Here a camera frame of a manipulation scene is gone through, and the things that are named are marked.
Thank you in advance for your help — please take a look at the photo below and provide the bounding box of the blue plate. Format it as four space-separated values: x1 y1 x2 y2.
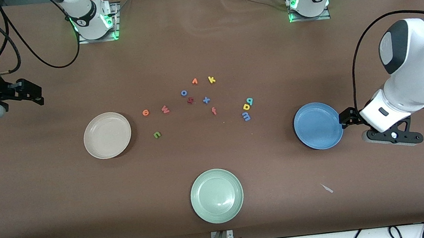
291 99 346 153

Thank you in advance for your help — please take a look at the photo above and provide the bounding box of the pale green plate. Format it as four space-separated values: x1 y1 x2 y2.
187 166 247 227

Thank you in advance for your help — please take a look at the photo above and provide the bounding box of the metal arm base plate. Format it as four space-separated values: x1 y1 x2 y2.
286 0 332 24
74 2 123 45

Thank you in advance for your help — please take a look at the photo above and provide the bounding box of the beige brown plate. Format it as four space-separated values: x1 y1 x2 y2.
81 110 135 162

